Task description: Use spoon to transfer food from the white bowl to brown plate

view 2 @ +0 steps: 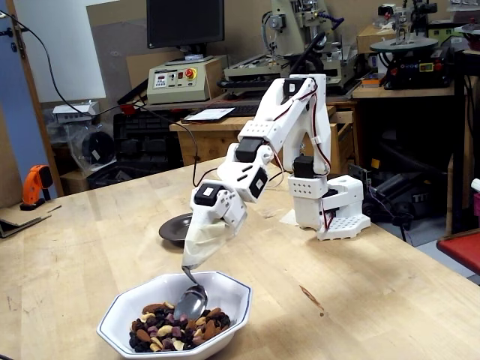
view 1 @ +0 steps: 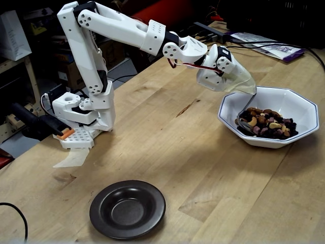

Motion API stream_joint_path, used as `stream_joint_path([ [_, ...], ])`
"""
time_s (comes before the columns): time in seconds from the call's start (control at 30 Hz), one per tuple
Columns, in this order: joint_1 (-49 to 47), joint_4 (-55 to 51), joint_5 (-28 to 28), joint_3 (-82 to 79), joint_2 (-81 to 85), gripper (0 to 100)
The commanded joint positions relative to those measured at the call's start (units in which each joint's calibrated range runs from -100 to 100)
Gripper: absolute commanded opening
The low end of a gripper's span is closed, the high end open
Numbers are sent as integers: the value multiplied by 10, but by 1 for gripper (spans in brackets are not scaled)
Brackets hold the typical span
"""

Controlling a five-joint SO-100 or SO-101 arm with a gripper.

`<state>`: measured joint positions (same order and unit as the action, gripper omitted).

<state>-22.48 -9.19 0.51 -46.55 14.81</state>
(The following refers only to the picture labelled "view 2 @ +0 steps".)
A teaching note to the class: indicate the wooden side bench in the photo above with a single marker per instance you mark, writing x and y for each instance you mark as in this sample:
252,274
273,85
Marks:
405,92

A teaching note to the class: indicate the black keyboard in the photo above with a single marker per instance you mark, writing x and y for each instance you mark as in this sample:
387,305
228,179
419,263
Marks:
243,110

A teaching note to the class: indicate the bent metal spoon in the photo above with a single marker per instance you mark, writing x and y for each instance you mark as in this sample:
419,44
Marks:
189,303

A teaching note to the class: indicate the small white box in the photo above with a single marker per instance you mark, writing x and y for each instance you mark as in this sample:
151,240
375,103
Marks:
71,114

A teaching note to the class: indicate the robot controller circuit board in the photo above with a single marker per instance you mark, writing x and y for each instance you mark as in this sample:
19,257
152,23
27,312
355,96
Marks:
358,174

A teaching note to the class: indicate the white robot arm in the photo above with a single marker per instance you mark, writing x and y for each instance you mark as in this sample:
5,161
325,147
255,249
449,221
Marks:
258,129

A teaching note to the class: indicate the black plastic tool case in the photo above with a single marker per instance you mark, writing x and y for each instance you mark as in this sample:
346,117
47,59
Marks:
142,142

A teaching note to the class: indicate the white paper sheet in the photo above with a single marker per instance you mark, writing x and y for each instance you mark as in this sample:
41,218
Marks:
210,114

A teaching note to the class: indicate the taped white fixed gripper finger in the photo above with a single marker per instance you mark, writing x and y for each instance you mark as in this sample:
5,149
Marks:
197,236

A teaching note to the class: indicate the blue door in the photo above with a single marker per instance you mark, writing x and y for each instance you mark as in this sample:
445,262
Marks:
18,112

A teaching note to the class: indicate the orange black hand tool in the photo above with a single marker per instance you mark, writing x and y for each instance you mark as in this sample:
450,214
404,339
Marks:
35,180

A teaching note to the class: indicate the dark brown plate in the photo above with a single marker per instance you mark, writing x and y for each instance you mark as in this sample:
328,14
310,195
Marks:
172,228

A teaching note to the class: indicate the taped white moving gripper finger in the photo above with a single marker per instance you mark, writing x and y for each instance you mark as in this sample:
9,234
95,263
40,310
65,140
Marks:
232,213

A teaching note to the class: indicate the plastic bag with black spool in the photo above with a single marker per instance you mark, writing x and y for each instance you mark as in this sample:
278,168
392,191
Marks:
97,146

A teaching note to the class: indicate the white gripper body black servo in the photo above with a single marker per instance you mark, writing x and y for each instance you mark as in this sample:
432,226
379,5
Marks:
215,215

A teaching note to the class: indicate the trail mix nuts and raisins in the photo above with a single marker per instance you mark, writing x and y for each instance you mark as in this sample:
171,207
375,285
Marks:
168,333

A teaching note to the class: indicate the flat cardboard piece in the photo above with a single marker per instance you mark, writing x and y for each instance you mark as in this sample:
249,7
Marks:
18,219

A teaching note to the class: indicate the cardboard box on shelf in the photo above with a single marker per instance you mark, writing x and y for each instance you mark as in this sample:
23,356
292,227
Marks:
371,39

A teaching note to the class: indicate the red chair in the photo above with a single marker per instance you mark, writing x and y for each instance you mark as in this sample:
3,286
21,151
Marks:
461,247

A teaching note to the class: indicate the black scroll saw green table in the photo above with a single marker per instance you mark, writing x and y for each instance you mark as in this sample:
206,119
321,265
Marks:
416,71

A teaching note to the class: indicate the beige controller box red button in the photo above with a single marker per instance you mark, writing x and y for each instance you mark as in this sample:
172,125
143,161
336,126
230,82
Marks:
176,90

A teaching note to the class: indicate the beige cnc milling machine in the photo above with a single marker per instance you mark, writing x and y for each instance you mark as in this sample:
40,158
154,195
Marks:
296,22

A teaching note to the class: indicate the white octagonal bowl blue rim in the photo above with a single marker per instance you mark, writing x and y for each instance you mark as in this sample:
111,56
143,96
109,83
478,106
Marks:
157,288

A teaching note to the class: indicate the wooden workbench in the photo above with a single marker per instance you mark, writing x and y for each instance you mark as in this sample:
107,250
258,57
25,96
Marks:
225,126

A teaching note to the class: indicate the black computer monitor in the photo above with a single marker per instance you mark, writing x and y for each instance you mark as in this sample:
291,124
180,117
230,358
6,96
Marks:
183,22

